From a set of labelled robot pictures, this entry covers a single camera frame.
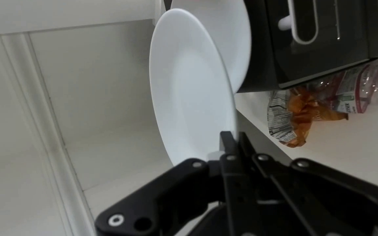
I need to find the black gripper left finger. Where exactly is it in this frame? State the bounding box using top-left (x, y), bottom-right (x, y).
top-left (94, 130), bottom-right (243, 236)

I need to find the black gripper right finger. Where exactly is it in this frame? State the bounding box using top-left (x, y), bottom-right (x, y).
top-left (237, 132), bottom-right (378, 236)

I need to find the white round plate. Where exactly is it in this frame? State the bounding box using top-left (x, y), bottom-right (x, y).
top-left (169, 0), bottom-right (253, 95)
top-left (148, 7), bottom-right (239, 167)

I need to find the black toaster oven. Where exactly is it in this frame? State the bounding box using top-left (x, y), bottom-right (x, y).
top-left (240, 0), bottom-right (378, 92)

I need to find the clear bag with orange contents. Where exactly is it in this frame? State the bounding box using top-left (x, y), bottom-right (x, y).
top-left (266, 61), bottom-right (378, 149)

